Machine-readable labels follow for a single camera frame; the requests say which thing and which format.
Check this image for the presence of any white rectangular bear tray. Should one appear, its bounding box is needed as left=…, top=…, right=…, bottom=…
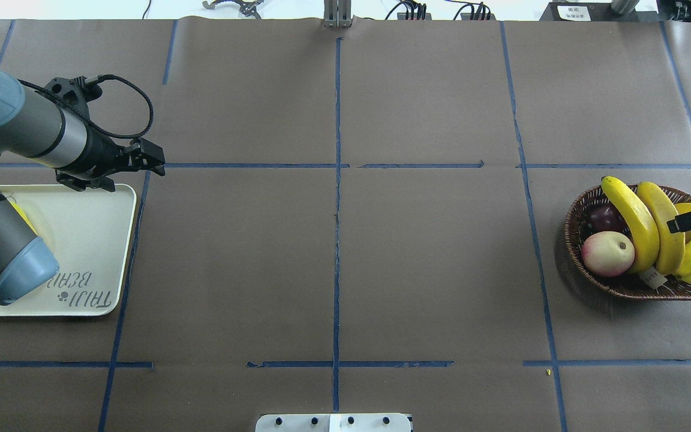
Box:
left=0, top=184, right=137, bottom=317

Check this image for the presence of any brown wicker basket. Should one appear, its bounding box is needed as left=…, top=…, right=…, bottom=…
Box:
left=554, top=186, right=691, bottom=301

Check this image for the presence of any left black camera cable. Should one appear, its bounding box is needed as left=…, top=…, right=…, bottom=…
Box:
left=19, top=73, right=155, bottom=140

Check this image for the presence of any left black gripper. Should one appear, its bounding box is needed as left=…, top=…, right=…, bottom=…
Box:
left=55, top=128, right=166, bottom=193

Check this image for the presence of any yellow banana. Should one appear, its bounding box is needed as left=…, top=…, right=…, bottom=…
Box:
left=9, top=200, right=38, bottom=236
left=600, top=176, right=660, bottom=274
left=636, top=181, right=686, bottom=275

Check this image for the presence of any dark purple fruit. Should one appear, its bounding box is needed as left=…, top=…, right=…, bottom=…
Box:
left=587, top=204, right=627, bottom=233

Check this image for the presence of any aluminium frame post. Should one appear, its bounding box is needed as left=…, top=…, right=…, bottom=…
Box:
left=323, top=0, right=353, bottom=28

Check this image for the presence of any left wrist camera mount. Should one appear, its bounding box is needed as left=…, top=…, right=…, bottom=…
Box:
left=46, top=76, right=103, bottom=109

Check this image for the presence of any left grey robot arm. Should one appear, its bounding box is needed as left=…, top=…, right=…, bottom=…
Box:
left=0, top=70, right=166, bottom=306

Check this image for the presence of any black label plate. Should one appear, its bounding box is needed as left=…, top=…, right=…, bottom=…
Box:
left=539, top=2, right=616, bottom=22

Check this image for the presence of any pink peach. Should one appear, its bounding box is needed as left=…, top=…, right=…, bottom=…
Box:
left=581, top=232, right=635, bottom=277

